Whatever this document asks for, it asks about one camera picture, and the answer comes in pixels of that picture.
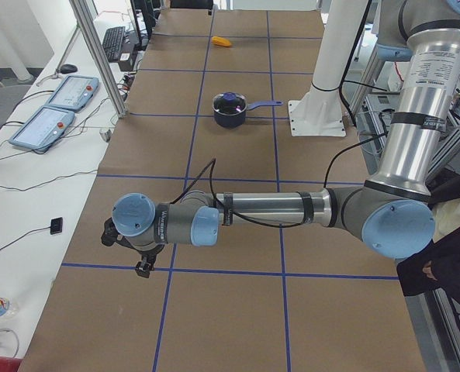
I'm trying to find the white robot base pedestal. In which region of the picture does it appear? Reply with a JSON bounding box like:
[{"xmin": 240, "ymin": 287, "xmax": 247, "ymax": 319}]
[{"xmin": 288, "ymin": 0, "xmax": 370, "ymax": 137}]

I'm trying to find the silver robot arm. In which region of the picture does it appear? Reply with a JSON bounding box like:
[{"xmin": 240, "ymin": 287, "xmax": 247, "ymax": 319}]
[{"xmin": 101, "ymin": 1, "xmax": 460, "ymax": 277}]

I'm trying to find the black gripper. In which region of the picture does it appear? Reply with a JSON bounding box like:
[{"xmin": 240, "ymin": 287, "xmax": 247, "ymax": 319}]
[{"xmin": 101, "ymin": 218, "xmax": 164, "ymax": 277}]

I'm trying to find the yellow corn cob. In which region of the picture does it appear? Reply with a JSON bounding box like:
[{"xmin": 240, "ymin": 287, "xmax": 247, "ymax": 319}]
[{"xmin": 211, "ymin": 36, "xmax": 233, "ymax": 48}]

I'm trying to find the dark blue saucepan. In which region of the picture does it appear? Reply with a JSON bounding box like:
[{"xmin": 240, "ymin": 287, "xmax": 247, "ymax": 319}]
[{"xmin": 212, "ymin": 91, "xmax": 283, "ymax": 129}]

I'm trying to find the small black square sensor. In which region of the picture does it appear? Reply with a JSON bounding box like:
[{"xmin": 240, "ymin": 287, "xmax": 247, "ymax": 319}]
[{"xmin": 50, "ymin": 217, "xmax": 64, "ymax": 235}]

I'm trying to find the black keyboard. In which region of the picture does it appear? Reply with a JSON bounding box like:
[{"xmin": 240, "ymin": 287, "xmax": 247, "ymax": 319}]
[{"xmin": 102, "ymin": 26, "xmax": 126, "ymax": 62}]

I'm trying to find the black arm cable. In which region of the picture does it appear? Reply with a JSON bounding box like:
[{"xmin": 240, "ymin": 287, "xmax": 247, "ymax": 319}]
[{"xmin": 169, "ymin": 133, "xmax": 388, "ymax": 228}]

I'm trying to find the black computer mouse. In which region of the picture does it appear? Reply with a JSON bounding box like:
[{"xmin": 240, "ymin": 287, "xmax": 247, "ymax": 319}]
[{"xmin": 60, "ymin": 64, "xmax": 78, "ymax": 74}]

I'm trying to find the aluminium frame post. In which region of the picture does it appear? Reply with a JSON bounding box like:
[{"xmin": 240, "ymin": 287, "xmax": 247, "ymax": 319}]
[{"xmin": 69, "ymin": 0, "xmax": 126, "ymax": 119}]

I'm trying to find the far blue teach pendant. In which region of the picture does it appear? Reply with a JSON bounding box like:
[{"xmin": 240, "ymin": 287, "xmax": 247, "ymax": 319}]
[{"xmin": 47, "ymin": 75, "xmax": 99, "ymax": 112}]

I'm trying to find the glass pot lid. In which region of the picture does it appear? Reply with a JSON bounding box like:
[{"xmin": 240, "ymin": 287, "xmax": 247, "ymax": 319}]
[{"xmin": 213, "ymin": 91, "xmax": 247, "ymax": 115}]

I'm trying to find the near blue teach pendant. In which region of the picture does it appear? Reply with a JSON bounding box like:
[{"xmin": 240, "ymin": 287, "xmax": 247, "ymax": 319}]
[{"xmin": 9, "ymin": 105, "xmax": 75, "ymax": 153}]

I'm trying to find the blue teach pendant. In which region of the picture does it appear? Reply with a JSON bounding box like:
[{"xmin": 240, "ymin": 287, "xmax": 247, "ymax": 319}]
[
  {"xmin": 47, "ymin": 75, "xmax": 99, "ymax": 112},
  {"xmin": 9, "ymin": 105, "xmax": 75, "ymax": 153}
]

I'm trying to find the person in dark clothes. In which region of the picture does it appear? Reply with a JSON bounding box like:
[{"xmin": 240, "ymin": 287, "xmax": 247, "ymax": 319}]
[{"xmin": 396, "ymin": 175, "xmax": 460, "ymax": 304}]

